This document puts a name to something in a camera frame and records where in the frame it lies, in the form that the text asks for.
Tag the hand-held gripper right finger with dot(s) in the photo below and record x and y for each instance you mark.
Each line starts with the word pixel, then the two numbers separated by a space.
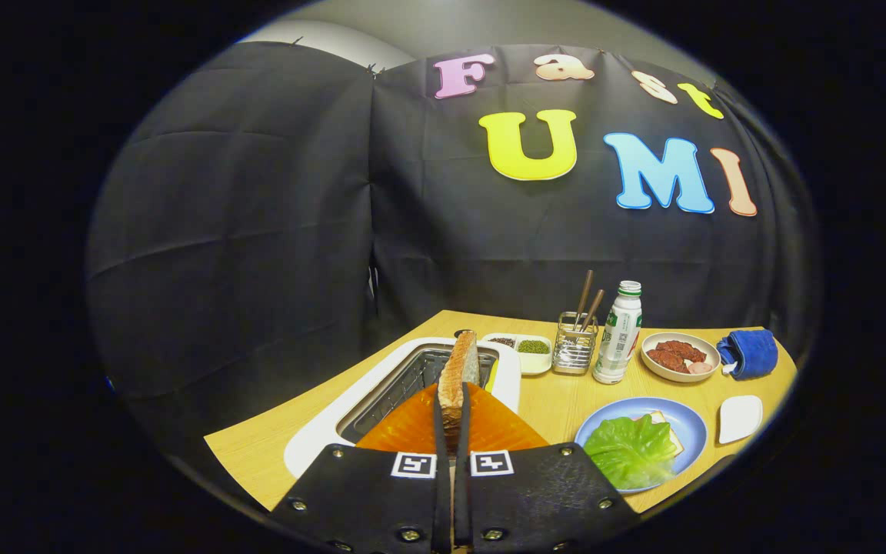
pixel 462 500

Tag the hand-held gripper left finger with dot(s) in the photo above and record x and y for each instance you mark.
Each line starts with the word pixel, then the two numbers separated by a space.
pixel 441 500

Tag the toasted bread slice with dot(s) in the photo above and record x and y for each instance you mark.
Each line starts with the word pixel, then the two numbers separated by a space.
pixel 454 377

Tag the green lettuce leaf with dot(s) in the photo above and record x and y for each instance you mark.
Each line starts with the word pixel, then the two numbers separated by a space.
pixel 627 454

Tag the cream white toaster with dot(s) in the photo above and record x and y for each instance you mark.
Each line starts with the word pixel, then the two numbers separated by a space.
pixel 312 438

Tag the white divided condiment dish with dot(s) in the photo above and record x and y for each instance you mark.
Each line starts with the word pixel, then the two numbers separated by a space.
pixel 535 363

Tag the pile of dark beans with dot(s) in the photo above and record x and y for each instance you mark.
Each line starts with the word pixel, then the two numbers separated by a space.
pixel 502 342

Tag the pile of green beans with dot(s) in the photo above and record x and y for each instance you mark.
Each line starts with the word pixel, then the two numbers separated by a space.
pixel 534 347

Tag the white drink bottle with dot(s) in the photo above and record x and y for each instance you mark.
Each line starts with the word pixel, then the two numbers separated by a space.
pixel 616 342

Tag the white bread slice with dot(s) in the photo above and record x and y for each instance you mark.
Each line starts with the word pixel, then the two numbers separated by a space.
pixel 674 440

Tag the beige round plate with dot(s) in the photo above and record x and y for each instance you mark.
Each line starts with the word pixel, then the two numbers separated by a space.
pixel 654 370

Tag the brown chopstick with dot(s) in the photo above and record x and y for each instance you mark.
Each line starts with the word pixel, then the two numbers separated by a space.
pixel 594 306
pixel 584 296

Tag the blue round plate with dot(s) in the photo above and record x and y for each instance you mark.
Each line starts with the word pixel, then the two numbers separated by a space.
pixel 689 431

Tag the brown meat piece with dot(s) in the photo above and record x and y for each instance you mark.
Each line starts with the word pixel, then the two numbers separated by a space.
pixel 666 360
pixel 681 350

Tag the small pink ham slice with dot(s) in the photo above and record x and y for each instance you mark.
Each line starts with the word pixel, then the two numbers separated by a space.
pixel 699 368

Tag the small white square plate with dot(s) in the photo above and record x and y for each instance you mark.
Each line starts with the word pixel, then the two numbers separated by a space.
pixel 741 419

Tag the black backdrop cloth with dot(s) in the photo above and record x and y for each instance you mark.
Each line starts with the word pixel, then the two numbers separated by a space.
pixel 258 231

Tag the folded blue towel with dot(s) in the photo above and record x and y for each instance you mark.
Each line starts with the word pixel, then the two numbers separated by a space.
pixel 754 352

